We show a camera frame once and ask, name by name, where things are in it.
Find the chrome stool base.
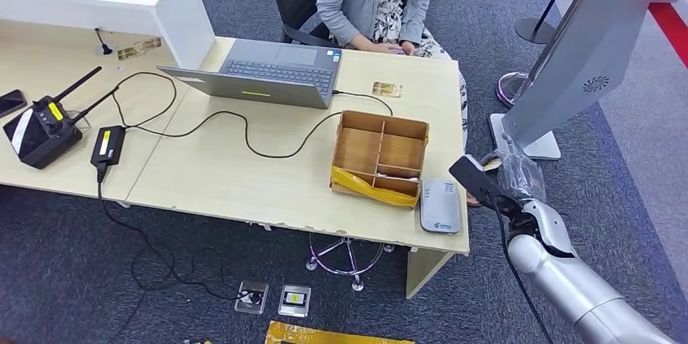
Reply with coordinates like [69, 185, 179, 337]
[305, 233, 396, 295]

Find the floor socket with yellow label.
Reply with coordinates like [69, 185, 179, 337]
[277, 283, 313, 318]

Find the black power adapter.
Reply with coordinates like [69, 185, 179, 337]
[89, 125, 127, 169]

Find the chrome stanchion post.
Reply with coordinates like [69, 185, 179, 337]
[495, 71, 531, 109]

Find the white card reader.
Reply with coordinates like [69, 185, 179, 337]
[419, 178, 462, 235]

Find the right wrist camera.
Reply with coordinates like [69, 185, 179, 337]
[449, 154, 509, 211]

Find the grey laptop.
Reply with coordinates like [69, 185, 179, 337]
[157, 38, 343, 110]

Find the black mains cable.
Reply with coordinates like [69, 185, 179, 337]
[97, 165, 255, 344]

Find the black remote controller with antennas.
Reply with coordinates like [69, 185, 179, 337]
[2, 66, 119, 170]

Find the yellow tape strip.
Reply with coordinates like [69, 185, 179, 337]
[330, 166, 420, 209]

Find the wooden divider box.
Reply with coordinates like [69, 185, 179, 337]
[329, 110, 430, 209]

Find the black laptop charger cable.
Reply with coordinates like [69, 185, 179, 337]
[110, 71, 393, 160]

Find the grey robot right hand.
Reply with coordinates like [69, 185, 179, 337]
[482, 148, 548, 205]

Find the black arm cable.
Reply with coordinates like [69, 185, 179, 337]
[490, 199, 555, 344]

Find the small black desk antenna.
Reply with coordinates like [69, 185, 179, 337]
[95, 28, 115, 57]

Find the clear plastic film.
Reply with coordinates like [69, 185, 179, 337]
[492, 137, 548, 204]

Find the box wrapped in yellow tape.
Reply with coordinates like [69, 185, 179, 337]
[264, 320, 416, 344]

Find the grey kiosk stand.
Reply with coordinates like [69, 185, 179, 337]
[488, 0, 688, 161]

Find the person's right hand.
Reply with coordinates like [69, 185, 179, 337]
[371, 41, 405, 56]

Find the black phone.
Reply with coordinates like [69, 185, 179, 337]
[0, 88, 28, 119]

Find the hotel room key card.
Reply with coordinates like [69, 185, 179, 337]
[376, 170, 420, 183]

